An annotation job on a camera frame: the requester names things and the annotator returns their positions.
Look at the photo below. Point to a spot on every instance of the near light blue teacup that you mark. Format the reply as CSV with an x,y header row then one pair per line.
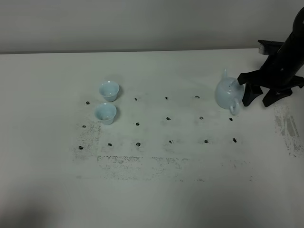
x,y
105,113

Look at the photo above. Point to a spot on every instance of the light blue teacup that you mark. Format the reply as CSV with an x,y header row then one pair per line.
x,y
109,90
105,113

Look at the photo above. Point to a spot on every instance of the far light blue teacup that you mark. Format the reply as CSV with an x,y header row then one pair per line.
x,y
109,90

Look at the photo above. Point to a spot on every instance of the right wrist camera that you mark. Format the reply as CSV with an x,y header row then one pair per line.
x,y
267,47

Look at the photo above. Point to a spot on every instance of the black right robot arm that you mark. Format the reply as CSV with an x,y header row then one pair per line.
x,y
296,36

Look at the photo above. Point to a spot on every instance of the light blue porcelain teapot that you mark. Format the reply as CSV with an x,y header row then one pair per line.
x,y
229,93

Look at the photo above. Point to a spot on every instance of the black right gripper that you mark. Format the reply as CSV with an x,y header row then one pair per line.
x,y
281,67

